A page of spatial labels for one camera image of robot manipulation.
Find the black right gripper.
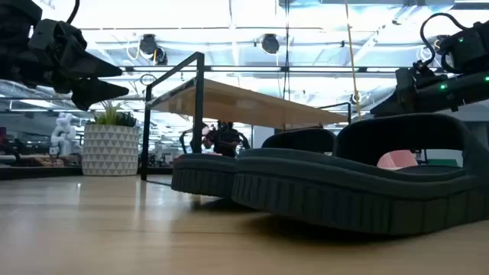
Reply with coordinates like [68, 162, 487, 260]
[369, 85, 435, 117]

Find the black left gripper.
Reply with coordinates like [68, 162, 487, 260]
[28, 18, 131, 112]

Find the pink slide sandal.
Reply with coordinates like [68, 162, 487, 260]
[377, 149, 419, 171]

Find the dark grey slide sandal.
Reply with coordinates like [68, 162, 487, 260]
[231, 112, 489, 236]
[170, 128, 337, 199]

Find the black-framed wooden shelf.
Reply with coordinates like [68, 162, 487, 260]
[140, 51, 352, 188]

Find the green grass plant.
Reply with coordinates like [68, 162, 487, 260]
[87, 99, 138, 128]

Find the white robot figure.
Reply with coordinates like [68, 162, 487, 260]
[49, 112, 77, 157]

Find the black ceiling lamp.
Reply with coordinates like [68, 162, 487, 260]
[138, 33, 169, 66]
[261, 33, 281, 55]
[433, 34, 451, 53]

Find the white triangle-patterned planter pot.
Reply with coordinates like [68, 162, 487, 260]
[81, 124, 141, 176]

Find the green box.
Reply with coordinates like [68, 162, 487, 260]
[426, 158, 458, 168]

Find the person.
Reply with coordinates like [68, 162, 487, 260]
[202, 120, 251, 158]

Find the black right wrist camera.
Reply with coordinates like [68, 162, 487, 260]
[395, 67, 436, 91]

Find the yellow hanging cable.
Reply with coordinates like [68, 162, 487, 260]
[345, 0, 363, 121]

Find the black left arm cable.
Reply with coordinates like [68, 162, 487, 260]
[65, 0, 81, 24]

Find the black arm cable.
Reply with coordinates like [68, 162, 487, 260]
[65, 0, 81, 24]
[419, 12, 469, 68]

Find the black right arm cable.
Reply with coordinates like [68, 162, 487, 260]
[419, 12, 469, 68]

